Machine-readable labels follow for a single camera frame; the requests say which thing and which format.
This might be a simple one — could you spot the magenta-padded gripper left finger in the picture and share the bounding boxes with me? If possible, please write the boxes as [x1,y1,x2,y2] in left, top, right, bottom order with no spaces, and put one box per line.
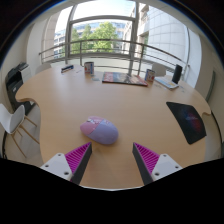
[39,142,93,186]

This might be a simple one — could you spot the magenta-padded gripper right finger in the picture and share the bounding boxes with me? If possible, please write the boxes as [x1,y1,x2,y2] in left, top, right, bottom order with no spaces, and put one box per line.
[131,142,184,186]

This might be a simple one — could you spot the pink and lilac computer mouse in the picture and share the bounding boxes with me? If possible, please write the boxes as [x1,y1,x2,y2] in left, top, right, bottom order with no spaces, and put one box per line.
[79,115,120,146]

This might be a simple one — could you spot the black mouse pad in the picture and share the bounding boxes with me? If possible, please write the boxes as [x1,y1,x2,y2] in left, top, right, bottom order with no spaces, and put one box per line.
[165,101,208,146]

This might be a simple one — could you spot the white chair with wooden legs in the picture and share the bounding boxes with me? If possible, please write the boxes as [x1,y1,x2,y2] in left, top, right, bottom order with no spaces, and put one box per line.
[0,102,41,159]

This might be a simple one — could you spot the red magazine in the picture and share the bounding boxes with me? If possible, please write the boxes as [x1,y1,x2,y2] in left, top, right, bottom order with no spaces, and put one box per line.
[101,71,149,88]

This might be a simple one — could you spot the black upright speaker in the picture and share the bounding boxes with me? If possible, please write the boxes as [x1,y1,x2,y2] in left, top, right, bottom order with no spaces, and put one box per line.
[171,64,184,85]

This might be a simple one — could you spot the white chair back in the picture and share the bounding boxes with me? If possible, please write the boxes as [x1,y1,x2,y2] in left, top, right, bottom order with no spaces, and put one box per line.
[151,63,168,78]
[34,63,53,75]

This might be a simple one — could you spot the blue box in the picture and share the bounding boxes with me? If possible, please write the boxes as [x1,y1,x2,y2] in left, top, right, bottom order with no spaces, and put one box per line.
[60,64,75,74]

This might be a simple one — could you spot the black and white printer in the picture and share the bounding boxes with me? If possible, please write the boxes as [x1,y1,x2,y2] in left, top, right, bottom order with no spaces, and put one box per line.
[4,62,36,116]

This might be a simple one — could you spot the grey metal railing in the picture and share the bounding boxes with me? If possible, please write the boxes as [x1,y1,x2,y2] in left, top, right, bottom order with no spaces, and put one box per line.
[38,38,191,81]

